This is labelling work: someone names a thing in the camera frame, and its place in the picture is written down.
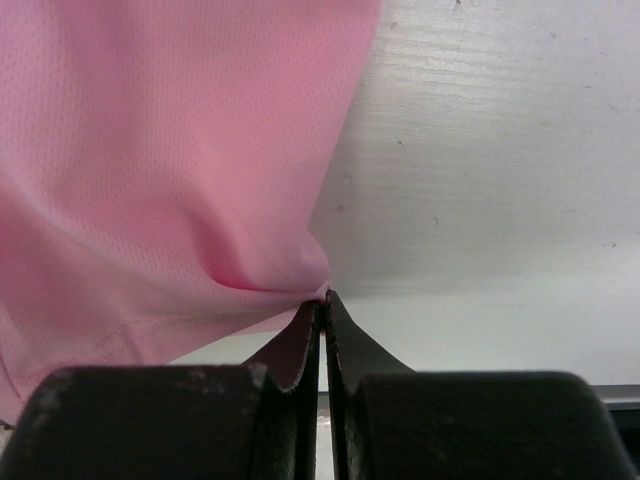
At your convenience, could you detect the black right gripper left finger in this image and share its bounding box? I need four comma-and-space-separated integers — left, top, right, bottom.
1, 302, 320, 479

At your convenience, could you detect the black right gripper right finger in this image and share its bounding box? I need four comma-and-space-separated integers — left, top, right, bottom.
324, 292, 635, 479

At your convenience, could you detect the pink t shirt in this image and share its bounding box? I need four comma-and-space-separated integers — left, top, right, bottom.
1, 1, 381, 423

